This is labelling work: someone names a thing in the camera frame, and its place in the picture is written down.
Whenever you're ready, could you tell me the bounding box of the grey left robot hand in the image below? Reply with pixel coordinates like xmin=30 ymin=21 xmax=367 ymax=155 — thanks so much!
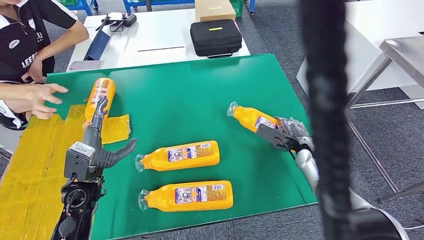
xmin=81 ymin=96 xmax=138 ymax=170

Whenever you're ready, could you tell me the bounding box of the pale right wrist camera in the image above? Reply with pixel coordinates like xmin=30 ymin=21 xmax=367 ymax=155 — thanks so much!
xmin=255 ymin=123 xmax=291 ymax=151

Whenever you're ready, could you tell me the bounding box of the thin black strip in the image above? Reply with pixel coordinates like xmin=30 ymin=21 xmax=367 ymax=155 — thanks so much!
xmin=137 ymin=45 xmax=186 ymax=53

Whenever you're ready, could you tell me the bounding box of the person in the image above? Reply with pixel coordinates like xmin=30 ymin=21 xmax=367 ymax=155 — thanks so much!
xmin=0 ymin=0 xmax=90 ymax=131

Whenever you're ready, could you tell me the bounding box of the black zip carry case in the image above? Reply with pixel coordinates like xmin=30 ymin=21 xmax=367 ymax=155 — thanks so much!
xmin=189 ymin=18 xmax=243 ymax=60

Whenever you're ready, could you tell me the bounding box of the black braided cable sleeve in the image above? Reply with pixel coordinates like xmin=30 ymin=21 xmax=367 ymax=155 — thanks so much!
xmin=299 ymin=0 xmax=354 ymax=240

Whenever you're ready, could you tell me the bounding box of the person's right hand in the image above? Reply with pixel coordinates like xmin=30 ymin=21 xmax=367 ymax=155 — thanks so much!
xmin=29 ymin=82 xmax=69 ymax=121

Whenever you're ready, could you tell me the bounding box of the stainless steel table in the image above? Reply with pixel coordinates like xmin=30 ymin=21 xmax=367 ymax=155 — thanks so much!
xmin=344 ymin=35 xmax=424 ymax=204

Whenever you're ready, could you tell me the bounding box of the orange plastic bottle clear cap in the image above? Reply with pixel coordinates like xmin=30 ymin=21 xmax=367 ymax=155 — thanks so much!
xmin=138 ymin=180 xmax=234 ymax=213
xmin=134 ymin=140 xmax=221 ymax=173
xmin=83 ymin=77 xmax=117 ymax=125
xmin=226 ymin=101 xmax=284 ymax=134

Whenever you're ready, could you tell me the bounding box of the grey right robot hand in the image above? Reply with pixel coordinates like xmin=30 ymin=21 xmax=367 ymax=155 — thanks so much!
xmin=274 ymin=115 xmax=316 ymax=154

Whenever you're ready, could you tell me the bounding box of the yellow tape covering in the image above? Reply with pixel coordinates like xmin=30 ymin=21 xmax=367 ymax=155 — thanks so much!
xmin=0 ymin=104 xmax=132 ymax=240

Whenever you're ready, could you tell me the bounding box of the black handheld device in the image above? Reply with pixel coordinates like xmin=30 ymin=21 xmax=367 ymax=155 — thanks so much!
xmin=95 ymin=12 xmax=138 ymax=33

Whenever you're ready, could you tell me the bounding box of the white panel table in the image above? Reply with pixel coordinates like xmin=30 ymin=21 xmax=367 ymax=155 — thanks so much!
xmin=295 ymin=0 xmax=424 ymax=115

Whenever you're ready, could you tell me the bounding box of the navy blue folder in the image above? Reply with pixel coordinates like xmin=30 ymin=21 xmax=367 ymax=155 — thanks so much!
xmin=82 ymin=31 xmax=112 ymax=62

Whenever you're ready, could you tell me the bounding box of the person's left hand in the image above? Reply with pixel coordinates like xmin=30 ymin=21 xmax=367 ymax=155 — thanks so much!
xmin=20 ymin=56 xmax=46 ymax=84

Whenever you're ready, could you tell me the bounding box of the blue metal rack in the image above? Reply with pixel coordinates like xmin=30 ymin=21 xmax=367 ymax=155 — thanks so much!
xmin=57 ymin=0 xmax=100 ymax=16
xmin=121 ymin=0 xmax=257 ymax=14

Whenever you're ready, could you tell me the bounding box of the green table mat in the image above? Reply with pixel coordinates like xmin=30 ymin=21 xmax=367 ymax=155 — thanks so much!
xmin=43 ymin=53 xmax=319 ymax=240

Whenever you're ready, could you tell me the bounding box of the grey smartphone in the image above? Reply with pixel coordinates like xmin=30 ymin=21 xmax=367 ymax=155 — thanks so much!
xmin=68 ymin=60 xmax=105 ymax=71

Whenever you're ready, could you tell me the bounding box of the green plastic crate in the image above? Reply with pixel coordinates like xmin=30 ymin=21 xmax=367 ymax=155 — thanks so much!
xmin=229 ymin=0 xmax=245 ymax=18

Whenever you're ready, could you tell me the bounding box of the brown cardboard box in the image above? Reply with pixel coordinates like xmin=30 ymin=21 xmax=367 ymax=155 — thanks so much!
xmin=194 ymin=0 xmax=237 ymax=23

